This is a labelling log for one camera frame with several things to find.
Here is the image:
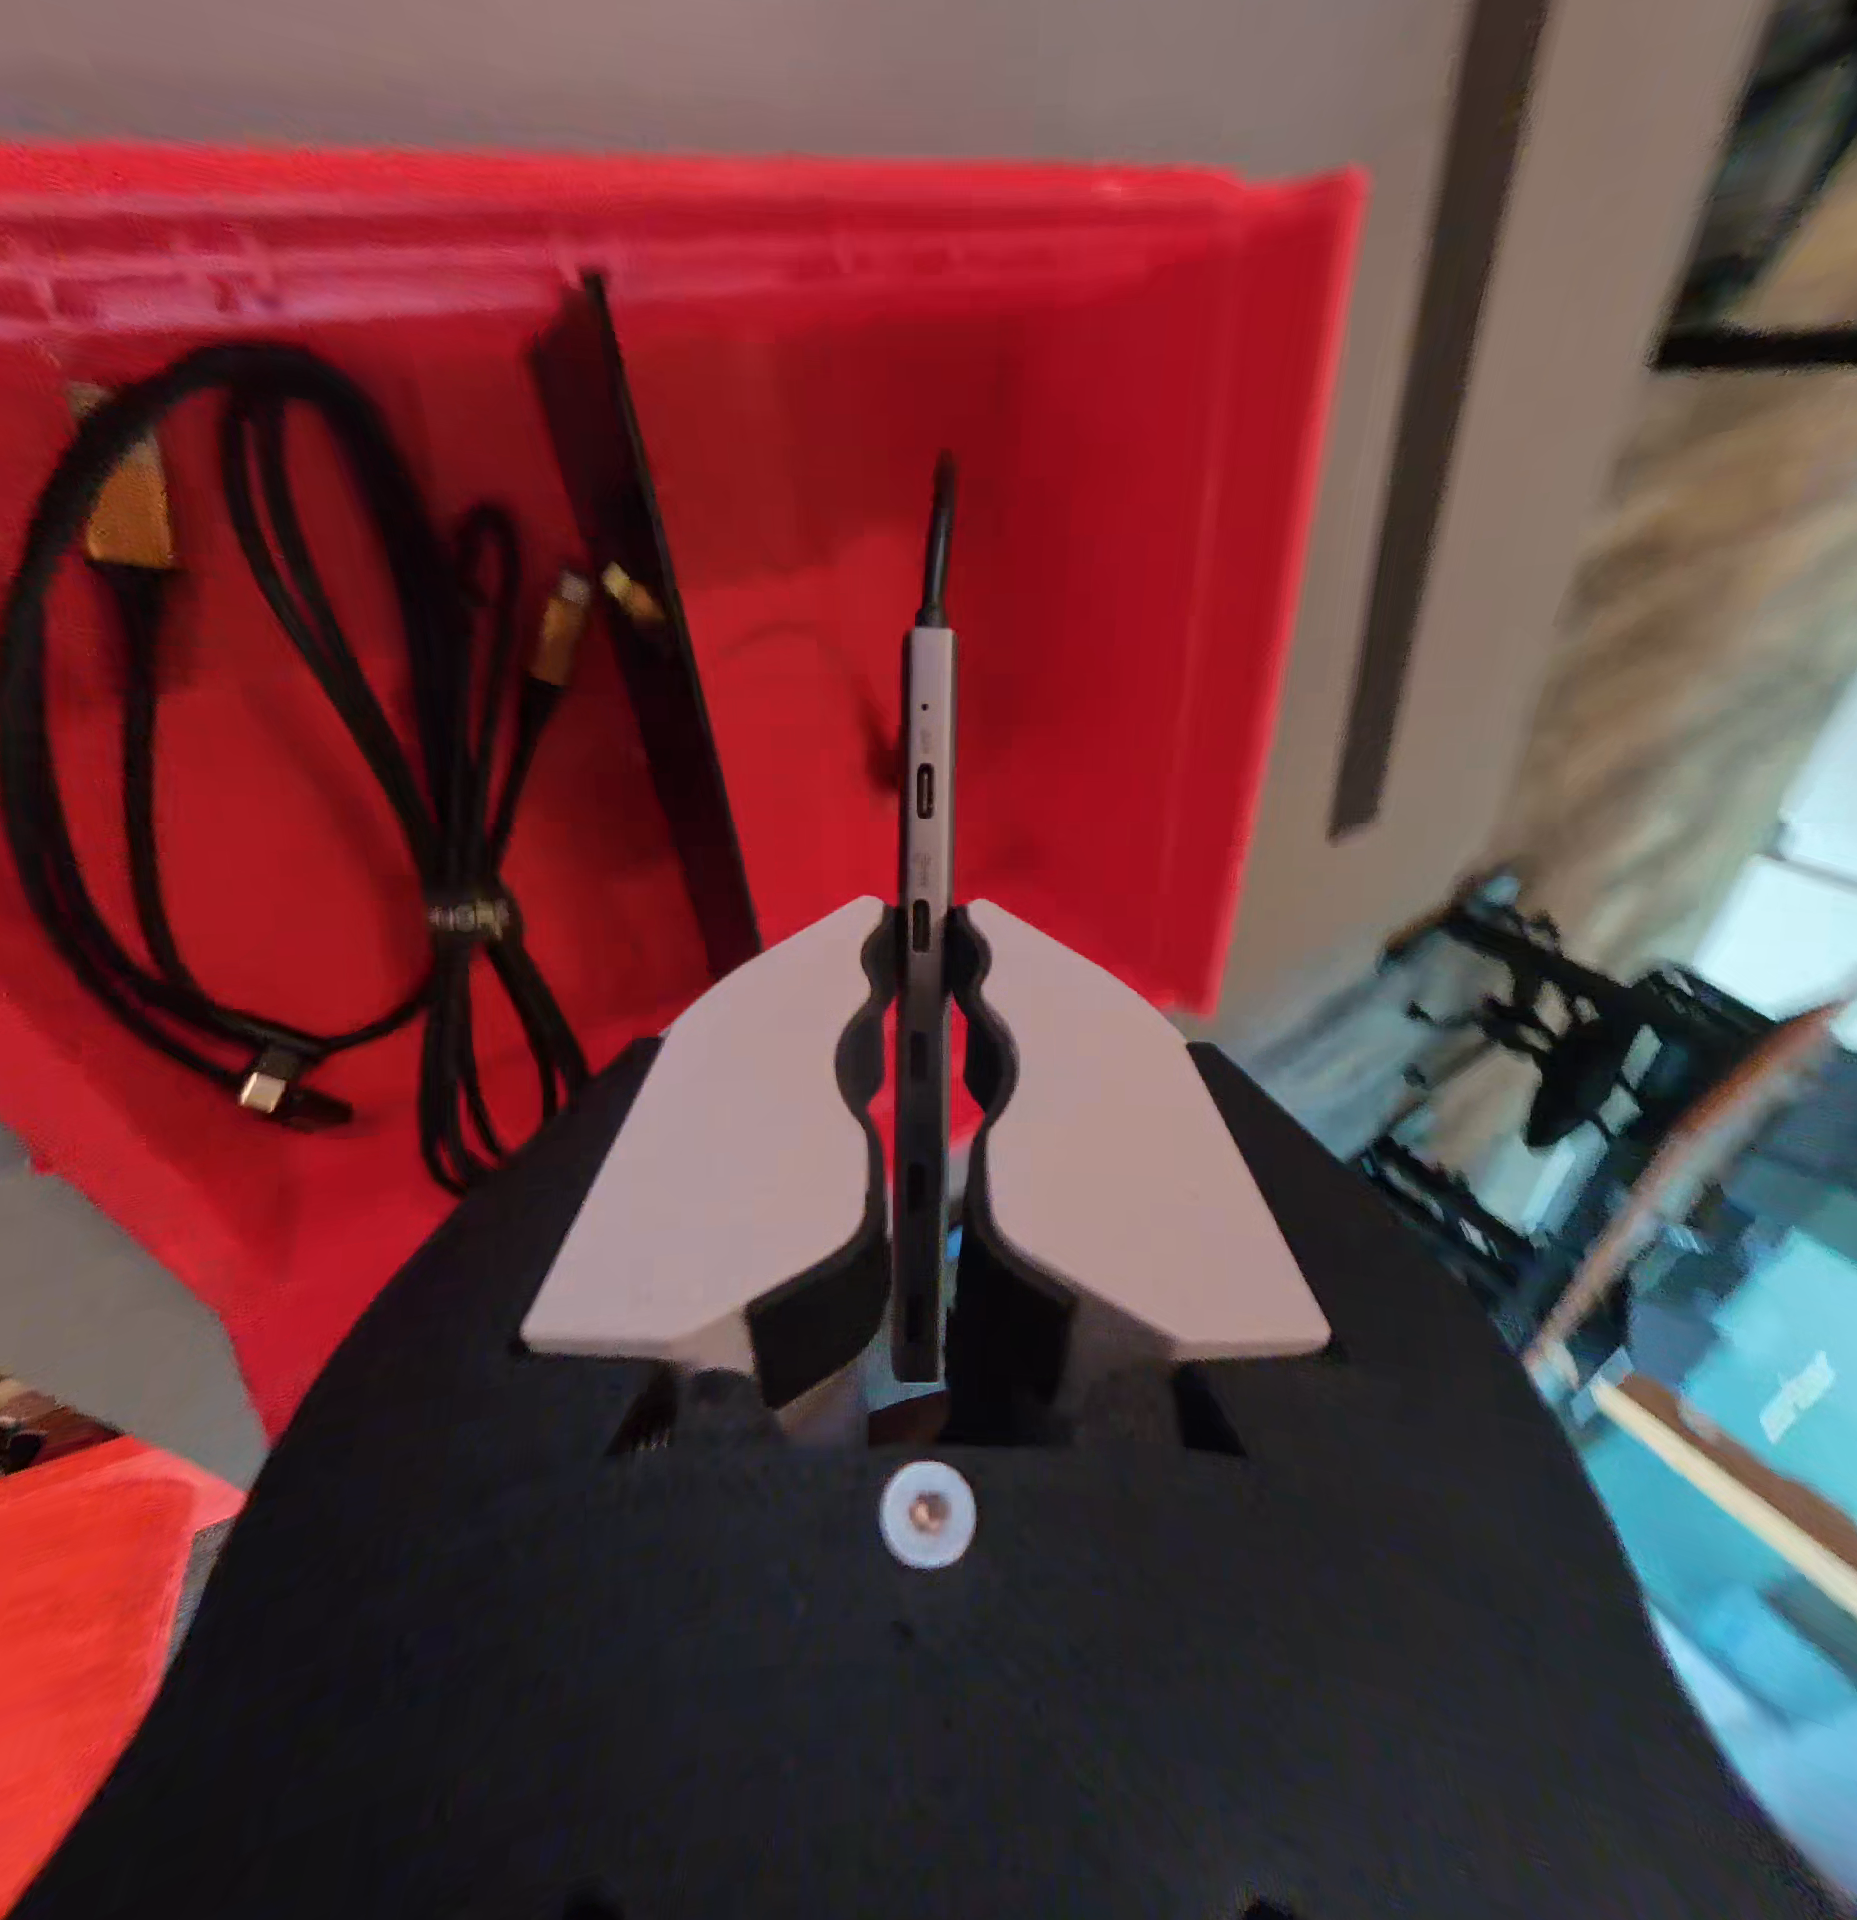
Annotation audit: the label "black bin divider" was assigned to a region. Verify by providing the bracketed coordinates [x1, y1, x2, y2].
[527, 271, 764, 984]

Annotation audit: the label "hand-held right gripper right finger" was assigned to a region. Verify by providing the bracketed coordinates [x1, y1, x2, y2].
[951, 896, 1333, 1447]

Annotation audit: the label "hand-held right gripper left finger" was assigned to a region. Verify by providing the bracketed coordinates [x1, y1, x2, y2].
[520, 894, 888, 1413]

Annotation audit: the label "red plastic bin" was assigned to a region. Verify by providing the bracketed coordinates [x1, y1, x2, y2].
[0, 139, 1372, 1441]
[0, 1432, 250, 1920]

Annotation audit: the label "black braided cable orange plugs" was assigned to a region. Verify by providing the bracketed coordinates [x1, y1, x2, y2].
[0, 343, 674, 1198]

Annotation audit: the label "grey usb hub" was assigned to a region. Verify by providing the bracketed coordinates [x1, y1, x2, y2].
[886, 450, 967, 1386]

